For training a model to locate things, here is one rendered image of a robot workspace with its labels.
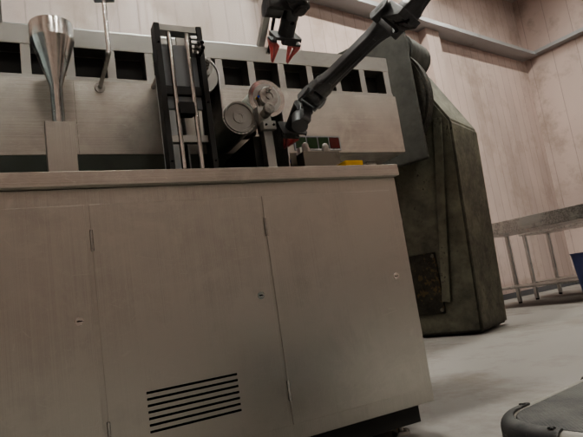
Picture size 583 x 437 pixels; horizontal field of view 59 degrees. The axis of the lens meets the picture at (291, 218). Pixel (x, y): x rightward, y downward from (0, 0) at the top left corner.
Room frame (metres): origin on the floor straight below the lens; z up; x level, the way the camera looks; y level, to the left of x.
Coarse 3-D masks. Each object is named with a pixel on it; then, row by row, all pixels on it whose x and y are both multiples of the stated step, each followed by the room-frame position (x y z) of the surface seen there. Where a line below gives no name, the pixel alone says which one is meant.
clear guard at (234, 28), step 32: (32, 0) 1.78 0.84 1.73; (64, 0) 1.82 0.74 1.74; (128, 0) 1.91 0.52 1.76; (160, 0) 1.95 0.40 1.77; (192, 0) 2.00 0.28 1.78; (224, 0) 2.05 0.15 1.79; (256, 0) 2.11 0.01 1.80; (128, 32) 2.00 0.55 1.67; (224, 32) 2.16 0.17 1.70; (256, 32) 2.21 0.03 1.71
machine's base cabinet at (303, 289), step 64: (0, 192) 1.23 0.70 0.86; (64, 192) 1.30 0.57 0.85; (128, 192) 1.37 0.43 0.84; (192, 192) 1.45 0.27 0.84; (256, 192) 1.54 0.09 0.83; (320, 192) 1.64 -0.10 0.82; (384, 192) 1.75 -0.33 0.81; (0, 256) 1.22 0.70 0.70; (64, 256) 1.29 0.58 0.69; (128, 256) 1.36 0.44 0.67; (192, 256) 1.44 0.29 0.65; (256, 256) 1.52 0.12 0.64; (320, 256) 1.62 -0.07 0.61; (384, 256) 1.73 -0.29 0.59; (0, 320) 1.22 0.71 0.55; (64, 320) 1.28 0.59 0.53; (128, 320) 1.35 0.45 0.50; (192, 320) 1.43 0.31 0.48; (256, 320) 1.51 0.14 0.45; (320, 320) 1.61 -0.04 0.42; (384, 320) 1.71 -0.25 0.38; (0, 384) 1.22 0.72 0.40; (64, 384) 1.28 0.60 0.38; (128, 384) 1.34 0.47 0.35; (192, 384) 1.42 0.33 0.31; (256, 384) 1.50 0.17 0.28; (320, 384) 1.59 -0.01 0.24; (384, 384) 1.69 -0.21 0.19
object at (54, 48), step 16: (48, 32) 1.57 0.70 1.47; (32, 48) 1.61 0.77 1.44; (48, 48) 1.58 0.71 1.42; (64, 48) 1.61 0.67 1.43; (48, 64) 1.60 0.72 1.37; (64, 64) 1.63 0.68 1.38; (48, 80) 1.62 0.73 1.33; (64, 112) 1.64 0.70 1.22; (48, 128) 1.58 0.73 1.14; (64, 128) 1.60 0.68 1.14; (48, 144) 1.58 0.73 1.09; (64, 144) 1.60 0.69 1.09; (48, 160) 1.58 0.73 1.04; (64, 160) 1.60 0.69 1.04
